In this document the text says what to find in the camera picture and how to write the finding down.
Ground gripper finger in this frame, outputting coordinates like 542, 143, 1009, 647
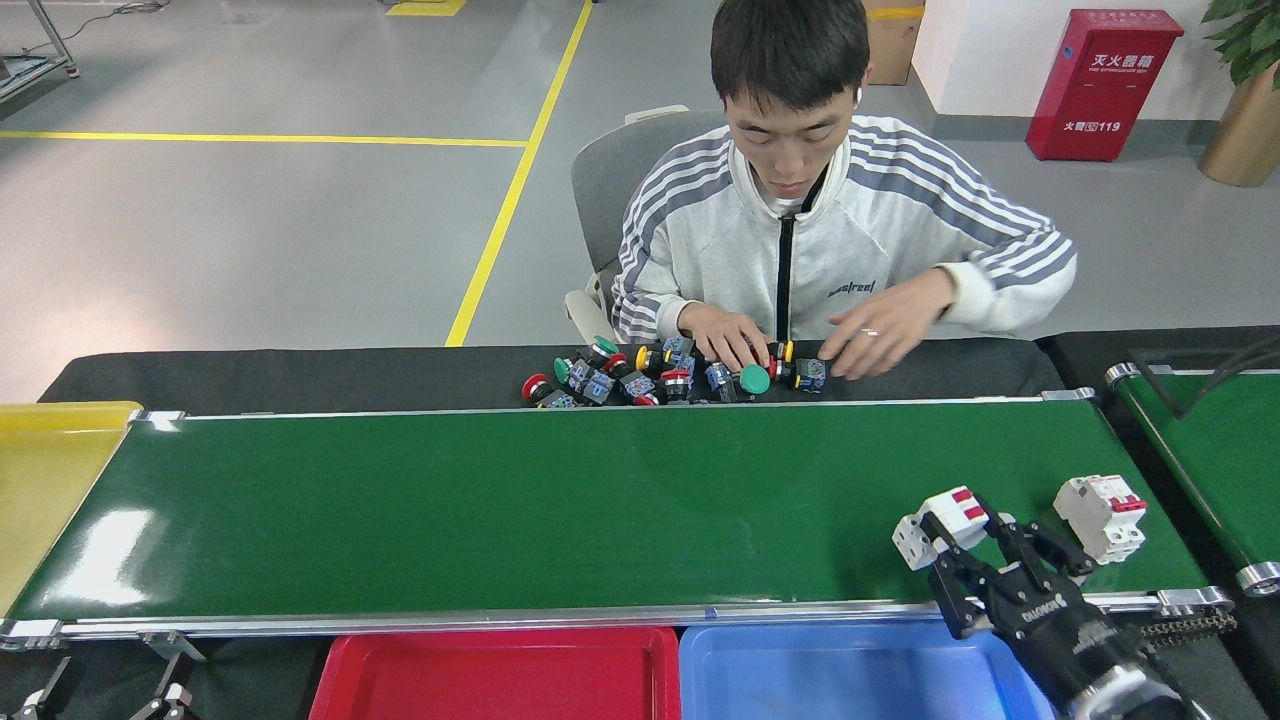
130, 658, 198, 720
15, 655, 73, 720

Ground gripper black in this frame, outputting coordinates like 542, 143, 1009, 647
930, 490, 1146, 706

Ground white circuit breaker red switch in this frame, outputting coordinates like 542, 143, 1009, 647
1052, 473, 1149, 566
892, 486, 991, 573

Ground blue plastic tray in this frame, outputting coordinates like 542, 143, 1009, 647
678, 620, 1056, 720

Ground short green conveyor belt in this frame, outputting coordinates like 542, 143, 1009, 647
1105, 362, 1280, 598

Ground red plastic tray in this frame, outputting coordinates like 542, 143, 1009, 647
308, 627, 683, 720

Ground person's left hand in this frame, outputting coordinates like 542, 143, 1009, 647
820, 268, 956, 381

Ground person's right hand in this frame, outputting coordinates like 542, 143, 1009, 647
680, 300, 773, 373

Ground yellow plastic bin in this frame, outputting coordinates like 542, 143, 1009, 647
0, 401, 144, 616

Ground person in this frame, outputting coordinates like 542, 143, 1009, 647
610, 0, 1079, 381

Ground red fire extinguisher box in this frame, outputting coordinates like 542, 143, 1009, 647
1026, 8, 1185, 163

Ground potted plant gold pot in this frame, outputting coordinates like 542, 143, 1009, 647
1200, 0, 1280, 188

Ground brown cardboard box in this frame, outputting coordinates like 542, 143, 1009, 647
862, 0, 926, 86

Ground grey office chair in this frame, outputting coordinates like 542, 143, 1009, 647
565, 105, 731, 346

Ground conveyor drive chain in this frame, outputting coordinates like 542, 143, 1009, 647
1135, 608, 1239, 646

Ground black cable bundle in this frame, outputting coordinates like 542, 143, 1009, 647
1130, 332, 1280, 419

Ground green conveyor belt silver frame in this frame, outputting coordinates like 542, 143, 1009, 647
0, 388, 1236, 651

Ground metal frame cart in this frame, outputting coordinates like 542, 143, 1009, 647
0, 0, 79, 103

